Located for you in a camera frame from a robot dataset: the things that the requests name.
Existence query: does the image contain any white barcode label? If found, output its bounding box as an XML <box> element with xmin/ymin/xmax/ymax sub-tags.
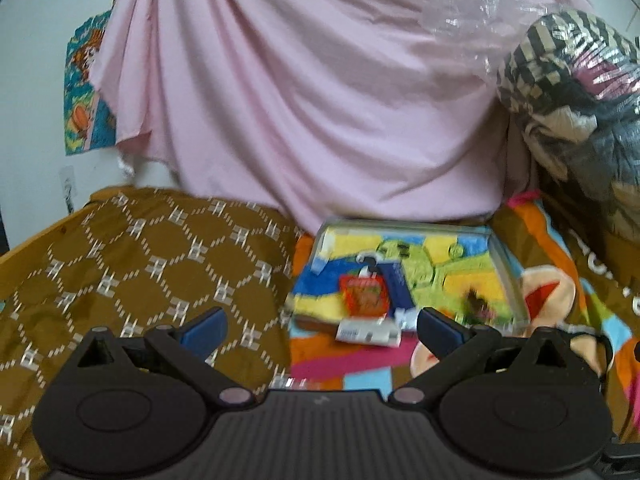
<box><xmin>335</xmin><ymin>318</ymin><xmax>401</xmax><ymax>348</ymax></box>

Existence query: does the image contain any colourful cartoon wall poster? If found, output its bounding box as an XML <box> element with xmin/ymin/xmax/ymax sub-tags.
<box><xmin>63</xmin><ymin>11</ymin><xmax>116</xmax><ymax>156</ymax></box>

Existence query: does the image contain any colourful cartoon bed sheet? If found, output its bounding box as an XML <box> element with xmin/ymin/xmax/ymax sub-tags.
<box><xmin>290</xmin><ymin>195</ymin><xmax>639</xmax><ymax>442</ymax></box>

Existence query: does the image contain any dark dried fruit packet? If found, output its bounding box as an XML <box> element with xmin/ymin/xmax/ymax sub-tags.
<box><xmin>463</xmin><ymin>289</ymin><xmax>496</xmax><ymax>324</ymax></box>

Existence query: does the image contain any pink hanging cloth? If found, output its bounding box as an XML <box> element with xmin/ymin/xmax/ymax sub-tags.
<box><xmin>90</xmin><ymin>0</ymin><xmax>589</xmax><ymax>232</ymax></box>

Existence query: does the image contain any brown patterned PF blanket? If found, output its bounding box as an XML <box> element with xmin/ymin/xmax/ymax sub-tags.
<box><xmin>1</xmin><ymin>188</ymin><xmax>298</xmax><ymax>479</ymax></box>

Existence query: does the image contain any dark blue sachet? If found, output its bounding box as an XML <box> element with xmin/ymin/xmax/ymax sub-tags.
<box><xmin>357</xmin><ymin>256</ymin><xmax>416</xmax><ymax>318</ymax></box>

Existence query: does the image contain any red snack packet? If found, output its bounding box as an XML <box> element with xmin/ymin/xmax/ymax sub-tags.
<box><xmin>338</xmin><ymin>274</ymin><xmax>390</xmax><ymax>318</ymax></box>

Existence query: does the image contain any colourful drawing paper liner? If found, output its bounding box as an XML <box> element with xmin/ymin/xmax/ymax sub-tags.
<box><xmin>290</xmin><ymin>226</ymin><xmax>514</xmax><ymax>323</ymax></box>

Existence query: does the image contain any plastic wrapped patterned bedding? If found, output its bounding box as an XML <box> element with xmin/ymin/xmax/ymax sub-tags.
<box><xmin>421</xmin><ymin>0</ymin><xmax>639</xmax><ymax>242</ymax></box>

